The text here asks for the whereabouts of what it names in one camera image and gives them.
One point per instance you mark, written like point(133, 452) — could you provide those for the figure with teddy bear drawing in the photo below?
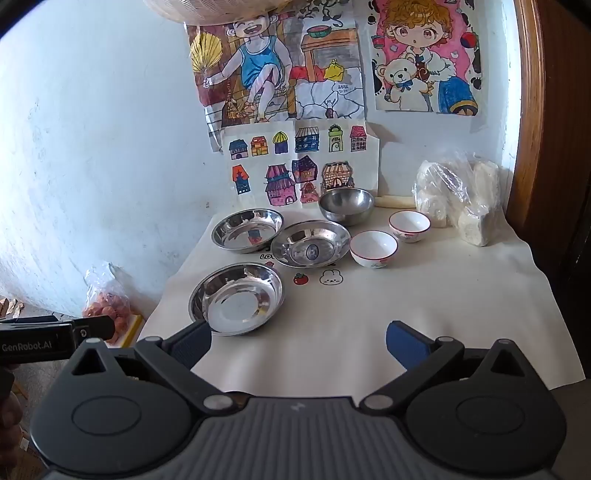
point(425, 60)

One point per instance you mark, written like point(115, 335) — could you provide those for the plastic bag of red fruit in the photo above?
point(108, 300)

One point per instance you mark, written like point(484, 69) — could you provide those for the white printed table cloth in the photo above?
point(351, 304)

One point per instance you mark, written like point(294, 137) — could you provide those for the clear bag of white pieces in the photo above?
point(438, 194)

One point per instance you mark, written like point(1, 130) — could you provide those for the woven basket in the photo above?
point(207, 11)

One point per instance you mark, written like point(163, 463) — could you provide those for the white ceramic bowl red rim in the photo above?
point(373, 249)
point(410, 225)

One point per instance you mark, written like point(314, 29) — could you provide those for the child with fan drawing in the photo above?
point(277, 69)

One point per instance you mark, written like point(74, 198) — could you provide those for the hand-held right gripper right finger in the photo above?
point(406, 344)

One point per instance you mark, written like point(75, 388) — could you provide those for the colourful houses drawing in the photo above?
point(300, 161)

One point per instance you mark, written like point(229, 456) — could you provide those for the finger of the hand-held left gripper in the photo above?
point(97, 327)

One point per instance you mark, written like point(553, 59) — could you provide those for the stainless steel plate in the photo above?
point(309, 244)
point(247, 228)
point(240, 300)

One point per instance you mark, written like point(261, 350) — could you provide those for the bag of white blocks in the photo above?
point(478, 217)

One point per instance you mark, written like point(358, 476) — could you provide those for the stainless steel bowl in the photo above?
point(346, 205)

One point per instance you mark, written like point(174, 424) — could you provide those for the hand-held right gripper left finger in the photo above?
point(190, 346)

